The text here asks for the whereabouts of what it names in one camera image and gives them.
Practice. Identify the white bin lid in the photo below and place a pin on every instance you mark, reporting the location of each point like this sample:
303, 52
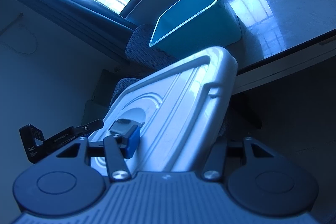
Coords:
180, 108

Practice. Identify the teal plastic storage bin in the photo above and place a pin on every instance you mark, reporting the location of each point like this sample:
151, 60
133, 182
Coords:
189, 26

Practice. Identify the grey knit chair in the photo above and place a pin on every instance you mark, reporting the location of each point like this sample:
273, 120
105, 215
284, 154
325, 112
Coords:
139, 52

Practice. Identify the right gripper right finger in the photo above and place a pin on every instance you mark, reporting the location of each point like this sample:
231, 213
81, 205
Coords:
214, 166

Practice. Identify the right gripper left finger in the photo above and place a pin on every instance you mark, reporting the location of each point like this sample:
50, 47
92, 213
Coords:
121, 144

